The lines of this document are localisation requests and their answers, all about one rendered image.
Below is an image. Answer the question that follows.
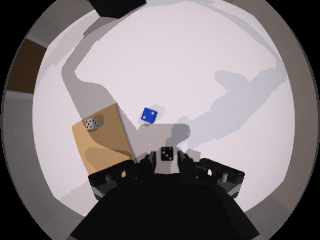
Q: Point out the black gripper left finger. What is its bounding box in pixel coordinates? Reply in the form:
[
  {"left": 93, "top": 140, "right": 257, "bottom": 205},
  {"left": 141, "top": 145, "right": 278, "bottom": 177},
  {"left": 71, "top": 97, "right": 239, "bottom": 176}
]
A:
[{"left": 88, "top": 151, "right": 156, "bottom": 201}]

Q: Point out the black die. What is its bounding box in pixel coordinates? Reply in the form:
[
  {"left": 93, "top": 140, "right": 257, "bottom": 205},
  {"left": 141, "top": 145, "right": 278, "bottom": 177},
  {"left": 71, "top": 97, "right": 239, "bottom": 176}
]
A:
[{"left": 161, "top": 147, "right": 173, "bottom": 161}]

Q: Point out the grey die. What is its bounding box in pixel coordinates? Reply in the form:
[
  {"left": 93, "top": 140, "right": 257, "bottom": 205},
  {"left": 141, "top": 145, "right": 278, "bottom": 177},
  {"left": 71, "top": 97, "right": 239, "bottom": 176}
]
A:
[{"left": 85, "top": 118, "right": 98, "bottom": 130}]

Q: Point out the tan flat mat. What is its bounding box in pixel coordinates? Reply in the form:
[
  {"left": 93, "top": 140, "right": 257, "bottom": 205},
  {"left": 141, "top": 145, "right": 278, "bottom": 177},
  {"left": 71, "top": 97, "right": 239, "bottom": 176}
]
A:
[{"left": 71, "top": 103, "right": 137, "bottom": 174}]

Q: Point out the dark blue die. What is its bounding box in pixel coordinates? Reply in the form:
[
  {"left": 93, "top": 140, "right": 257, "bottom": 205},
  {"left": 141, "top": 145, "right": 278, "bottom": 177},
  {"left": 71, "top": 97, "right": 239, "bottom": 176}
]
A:
[{"left": 141, "top": 107, "right": 157, "bottom": 123}]

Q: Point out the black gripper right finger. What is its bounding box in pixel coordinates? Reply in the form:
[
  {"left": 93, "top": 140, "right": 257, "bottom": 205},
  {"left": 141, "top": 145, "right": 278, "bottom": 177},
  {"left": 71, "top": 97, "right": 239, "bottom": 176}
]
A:
[{"left": 177, "top": 151, "right": 245, "bottom": 199}]

